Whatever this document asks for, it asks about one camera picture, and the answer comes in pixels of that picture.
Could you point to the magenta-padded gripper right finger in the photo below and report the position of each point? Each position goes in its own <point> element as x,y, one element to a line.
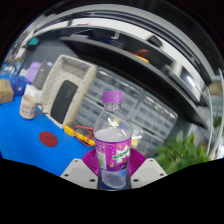
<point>148,171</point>

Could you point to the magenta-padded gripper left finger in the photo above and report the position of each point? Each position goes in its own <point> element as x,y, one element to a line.
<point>76,171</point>

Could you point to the clear bottle with purple label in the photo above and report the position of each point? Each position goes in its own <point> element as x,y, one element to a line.
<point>112,150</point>

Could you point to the green potted plant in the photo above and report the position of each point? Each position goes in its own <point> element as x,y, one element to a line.
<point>180,153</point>

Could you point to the yellow multimeter with red leads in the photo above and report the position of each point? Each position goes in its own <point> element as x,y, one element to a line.
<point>80,133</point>

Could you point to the flat round red coaster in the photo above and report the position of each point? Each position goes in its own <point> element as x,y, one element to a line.
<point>48,139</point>

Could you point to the white storage rack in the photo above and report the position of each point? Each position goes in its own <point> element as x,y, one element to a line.
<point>216,116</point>

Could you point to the small white box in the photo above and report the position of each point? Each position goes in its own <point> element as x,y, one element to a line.
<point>31,90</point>

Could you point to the beige dotted fabric storage basket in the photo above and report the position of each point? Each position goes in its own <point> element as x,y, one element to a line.
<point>71,71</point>

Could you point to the dark grey flat box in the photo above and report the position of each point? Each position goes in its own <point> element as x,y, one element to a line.
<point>44,75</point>

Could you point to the brown cardboard box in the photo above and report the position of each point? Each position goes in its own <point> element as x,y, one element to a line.
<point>6,91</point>

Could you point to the purple bag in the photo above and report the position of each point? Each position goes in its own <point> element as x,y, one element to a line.
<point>33,71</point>

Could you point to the black workbench shelf unit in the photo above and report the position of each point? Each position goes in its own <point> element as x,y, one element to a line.
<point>133,60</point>

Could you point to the teal device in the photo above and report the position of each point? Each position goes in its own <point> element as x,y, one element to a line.
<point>33,41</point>

